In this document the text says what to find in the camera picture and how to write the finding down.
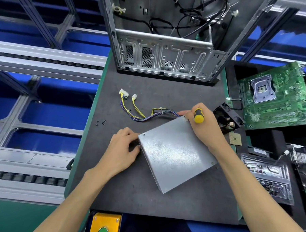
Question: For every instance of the person's right hand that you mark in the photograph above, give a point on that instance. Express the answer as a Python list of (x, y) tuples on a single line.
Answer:
[(207, 127)]

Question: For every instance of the person's left hand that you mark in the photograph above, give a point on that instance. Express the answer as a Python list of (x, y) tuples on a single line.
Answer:
[(118, 155)]

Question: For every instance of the small black screws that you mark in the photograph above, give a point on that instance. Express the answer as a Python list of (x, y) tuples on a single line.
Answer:
[(103, 122)]

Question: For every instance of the grey power supply cover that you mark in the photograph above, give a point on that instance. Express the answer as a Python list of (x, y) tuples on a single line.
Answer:
[(173, 154)]

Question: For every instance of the person's right forearm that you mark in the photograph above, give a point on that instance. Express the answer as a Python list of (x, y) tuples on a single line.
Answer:
[(262, 193)]

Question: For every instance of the person's left forearm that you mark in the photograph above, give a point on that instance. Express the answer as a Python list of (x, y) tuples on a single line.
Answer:
[(58, 214)]

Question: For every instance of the black cooling fan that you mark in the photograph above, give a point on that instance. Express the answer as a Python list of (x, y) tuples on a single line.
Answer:
[(228, 116)]

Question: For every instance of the small square processor chip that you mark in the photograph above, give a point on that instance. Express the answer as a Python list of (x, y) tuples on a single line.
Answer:
[(235, 138)]

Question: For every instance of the black foam work mat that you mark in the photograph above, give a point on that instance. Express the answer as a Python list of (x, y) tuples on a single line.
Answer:
[(131, 197)]

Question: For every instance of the black foam parts tray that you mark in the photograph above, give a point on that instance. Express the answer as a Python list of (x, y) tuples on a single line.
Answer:
[(277, 139)]

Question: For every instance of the yellow button box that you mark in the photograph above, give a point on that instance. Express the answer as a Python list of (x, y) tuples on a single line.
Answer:
[(103, 229)]

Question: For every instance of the green motherboard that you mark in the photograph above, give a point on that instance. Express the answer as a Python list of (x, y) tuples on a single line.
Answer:
[(280, 95)]

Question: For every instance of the clear plastic screw tray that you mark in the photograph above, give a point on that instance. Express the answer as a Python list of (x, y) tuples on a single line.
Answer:
[(271, 177)]

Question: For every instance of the silver computer tower chassis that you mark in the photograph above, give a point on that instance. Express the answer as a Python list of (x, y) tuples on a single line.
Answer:
[(165, 52)]

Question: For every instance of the silver heatsink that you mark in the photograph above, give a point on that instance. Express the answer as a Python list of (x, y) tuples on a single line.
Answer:
[(301, 153)]

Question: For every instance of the aluminium conveyor frame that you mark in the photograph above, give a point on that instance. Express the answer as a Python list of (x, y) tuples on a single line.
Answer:
[(37, 56)]

